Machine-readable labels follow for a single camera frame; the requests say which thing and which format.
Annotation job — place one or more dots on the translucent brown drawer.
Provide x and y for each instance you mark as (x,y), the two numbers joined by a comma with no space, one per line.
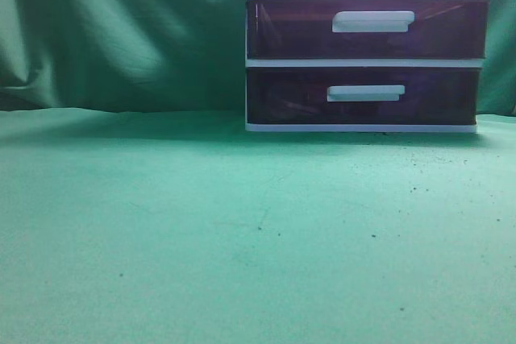
(367,29)
(421,96)

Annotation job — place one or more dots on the white plastic drawer cabinet frame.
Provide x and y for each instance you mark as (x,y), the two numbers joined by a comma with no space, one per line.
(376,93)

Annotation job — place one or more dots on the bottom translucent brown drawer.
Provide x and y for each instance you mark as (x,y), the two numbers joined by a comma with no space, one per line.
(421,96)

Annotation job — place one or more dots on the middle translucent brown drawer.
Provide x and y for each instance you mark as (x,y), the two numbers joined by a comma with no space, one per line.
(367,29)

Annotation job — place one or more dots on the green cloth table cover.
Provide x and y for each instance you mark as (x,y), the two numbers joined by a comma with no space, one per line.
(136,208)

